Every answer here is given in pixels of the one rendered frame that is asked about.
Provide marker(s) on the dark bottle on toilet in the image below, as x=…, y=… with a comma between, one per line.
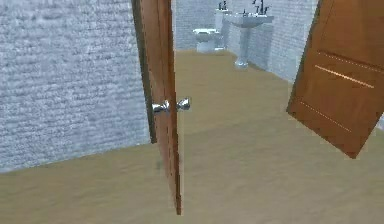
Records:
x=222, y=5

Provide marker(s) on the black sink faucet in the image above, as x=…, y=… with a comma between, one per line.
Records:
x=261, y=7

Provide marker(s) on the white pedestal sink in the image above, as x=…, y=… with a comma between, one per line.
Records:
x=246, y=30

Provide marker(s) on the silver round door knob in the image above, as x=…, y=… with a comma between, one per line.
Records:
x=183, y=104
x=159, y=107

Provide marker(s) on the white toilet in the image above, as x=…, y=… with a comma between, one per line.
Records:
x=208, y=35

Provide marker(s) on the brown wooden room door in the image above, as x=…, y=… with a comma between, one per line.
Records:
x=161, y=66

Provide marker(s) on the brown wooden panelled door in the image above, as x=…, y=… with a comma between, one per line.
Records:
x=340, y=83

